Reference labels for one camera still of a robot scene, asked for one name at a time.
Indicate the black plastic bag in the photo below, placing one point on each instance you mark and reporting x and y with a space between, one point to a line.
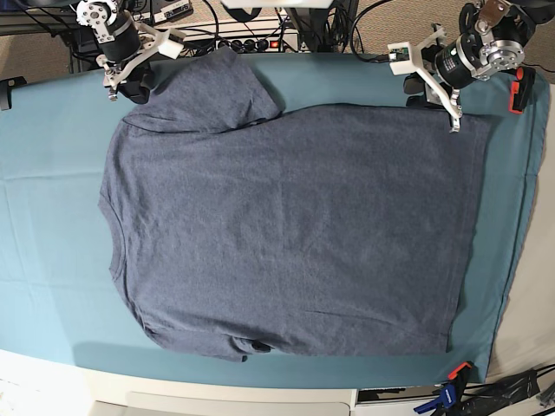
505 392

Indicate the power strip with red switch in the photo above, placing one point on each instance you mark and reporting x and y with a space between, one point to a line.
287 43

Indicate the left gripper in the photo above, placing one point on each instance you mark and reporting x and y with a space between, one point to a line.
451 65

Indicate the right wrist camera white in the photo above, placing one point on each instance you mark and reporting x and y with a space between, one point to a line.
171 43

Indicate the orange black clamp top right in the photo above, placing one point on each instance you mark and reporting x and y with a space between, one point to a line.
521 89

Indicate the blue orange clamp bottom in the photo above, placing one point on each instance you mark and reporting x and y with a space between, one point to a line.
450 393

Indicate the blue-grey heathered T-shirt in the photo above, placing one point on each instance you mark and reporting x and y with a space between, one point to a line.
334 230

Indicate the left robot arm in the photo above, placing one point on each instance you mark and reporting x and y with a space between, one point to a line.
492 40

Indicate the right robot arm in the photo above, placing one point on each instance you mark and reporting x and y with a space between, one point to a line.
103 17

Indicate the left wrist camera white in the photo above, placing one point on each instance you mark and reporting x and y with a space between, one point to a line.
399 56

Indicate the aluminium frame rail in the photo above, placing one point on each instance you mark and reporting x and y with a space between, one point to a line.
36 21

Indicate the black clamp left edge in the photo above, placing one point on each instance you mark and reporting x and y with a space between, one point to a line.
6 87

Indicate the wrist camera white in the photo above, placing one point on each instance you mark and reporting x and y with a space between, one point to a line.
399 56
171 43

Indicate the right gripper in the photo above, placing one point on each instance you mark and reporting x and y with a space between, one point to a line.
125 61

